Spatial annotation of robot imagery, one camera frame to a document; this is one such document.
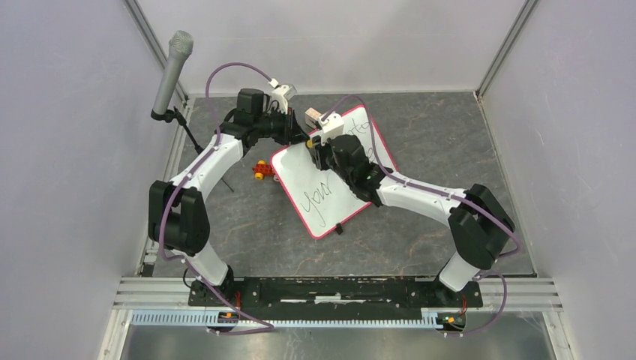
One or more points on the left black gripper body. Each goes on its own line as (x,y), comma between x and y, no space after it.
(279,126)

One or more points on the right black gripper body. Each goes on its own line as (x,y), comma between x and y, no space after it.
(326,160)

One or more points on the pink framed whiteboard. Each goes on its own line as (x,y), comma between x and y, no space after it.
(321,199)

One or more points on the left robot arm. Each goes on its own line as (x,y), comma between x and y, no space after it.
(177,215)

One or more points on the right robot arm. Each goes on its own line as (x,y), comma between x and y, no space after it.
(479,226)

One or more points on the red toy block boat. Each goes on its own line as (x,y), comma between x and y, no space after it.
(313,119)

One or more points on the red toy block car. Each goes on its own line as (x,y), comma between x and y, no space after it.
(263,170)

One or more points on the grey microphone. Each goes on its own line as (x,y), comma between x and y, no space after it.
(180,48)

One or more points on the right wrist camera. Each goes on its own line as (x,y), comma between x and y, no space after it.
(331,126)

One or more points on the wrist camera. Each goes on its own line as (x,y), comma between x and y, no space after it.
(331,126)
(282,93)

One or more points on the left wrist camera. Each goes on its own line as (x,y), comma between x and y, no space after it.
(282,93)

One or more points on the metal wire whiteboard stand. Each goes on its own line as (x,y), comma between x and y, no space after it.
(228,185)

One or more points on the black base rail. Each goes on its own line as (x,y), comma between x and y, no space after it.
(252,305)

